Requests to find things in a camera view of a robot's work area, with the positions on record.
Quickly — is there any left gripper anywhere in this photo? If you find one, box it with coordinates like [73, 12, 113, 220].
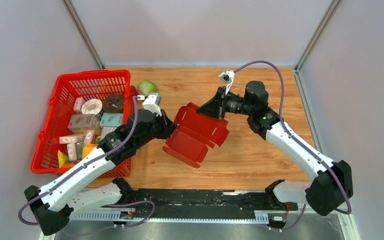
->
[136, 109, 179, 149]

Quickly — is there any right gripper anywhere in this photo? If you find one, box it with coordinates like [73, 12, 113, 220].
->
[195, 86, 254, 121]

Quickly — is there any red paper box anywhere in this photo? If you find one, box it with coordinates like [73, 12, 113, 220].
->
[162, 102, 230, 169]

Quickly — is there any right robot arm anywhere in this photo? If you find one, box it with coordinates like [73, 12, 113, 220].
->
[196, 80, 354, 216]

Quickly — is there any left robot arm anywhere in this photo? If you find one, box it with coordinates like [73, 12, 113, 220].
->
[18, 109, 177, 236]

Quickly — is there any teal box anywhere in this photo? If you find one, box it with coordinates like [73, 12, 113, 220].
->
[99, 112, 124, 128]

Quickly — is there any pink box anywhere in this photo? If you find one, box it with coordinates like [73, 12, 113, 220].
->
[67, 114, 99, 131]

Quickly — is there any green cabbage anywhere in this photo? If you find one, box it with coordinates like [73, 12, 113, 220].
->
[136, 80, 159, 96]

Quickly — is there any red pepper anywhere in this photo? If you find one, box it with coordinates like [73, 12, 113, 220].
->
[129, 85, 138, 99]

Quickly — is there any brown round cake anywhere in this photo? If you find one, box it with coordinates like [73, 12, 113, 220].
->
[102, 93, 125, 114]

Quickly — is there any pink tape roll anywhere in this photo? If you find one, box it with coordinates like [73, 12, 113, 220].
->
[80, 98, 103, 115]

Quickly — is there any red plastic basket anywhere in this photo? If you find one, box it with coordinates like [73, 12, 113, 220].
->
[30, 69, 134, 176]

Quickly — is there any orange yellow snack bag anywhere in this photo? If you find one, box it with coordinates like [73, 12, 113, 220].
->
[57, 150, 72, 168]

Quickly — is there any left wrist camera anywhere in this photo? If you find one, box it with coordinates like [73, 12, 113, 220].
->
[136, 92, 162, 117]

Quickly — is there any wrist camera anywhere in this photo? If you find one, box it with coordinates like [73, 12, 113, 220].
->
[136, 92, 162, 117]
[218, 69, 236, 95]

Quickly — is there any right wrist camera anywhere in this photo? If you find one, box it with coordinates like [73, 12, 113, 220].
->
[218, 69, 236, 95]

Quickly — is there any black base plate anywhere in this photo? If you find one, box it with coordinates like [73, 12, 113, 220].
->
[118, 188, 298, 220]

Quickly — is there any aluminium frame rail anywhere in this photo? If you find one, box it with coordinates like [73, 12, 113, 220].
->
[39, 187, 362, 240]

